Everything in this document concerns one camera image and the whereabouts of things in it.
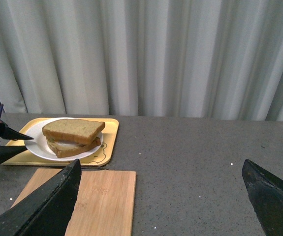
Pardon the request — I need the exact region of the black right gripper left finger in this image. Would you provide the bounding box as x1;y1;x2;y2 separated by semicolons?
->
0;159;82;236

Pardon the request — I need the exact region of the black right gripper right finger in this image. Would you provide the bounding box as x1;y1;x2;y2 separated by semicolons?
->
242;159;283;236

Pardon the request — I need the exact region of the white round plate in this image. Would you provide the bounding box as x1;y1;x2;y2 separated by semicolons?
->
24;118;102;163

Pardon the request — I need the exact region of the bread slice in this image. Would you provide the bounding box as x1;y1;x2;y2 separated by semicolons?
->
49;137;101;158
42;119;105;145

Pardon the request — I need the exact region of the white egg filling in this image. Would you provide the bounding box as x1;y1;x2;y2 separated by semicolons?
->
47;139;82;150

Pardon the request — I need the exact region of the bamboo cutting board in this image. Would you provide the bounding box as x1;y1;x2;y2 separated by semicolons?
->
10;168;137;236

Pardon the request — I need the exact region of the yellow bear tray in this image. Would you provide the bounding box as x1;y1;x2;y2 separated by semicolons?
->
4;118;119;166

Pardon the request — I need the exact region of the grey curtain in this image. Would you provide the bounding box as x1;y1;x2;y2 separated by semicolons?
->
0;0;283;121

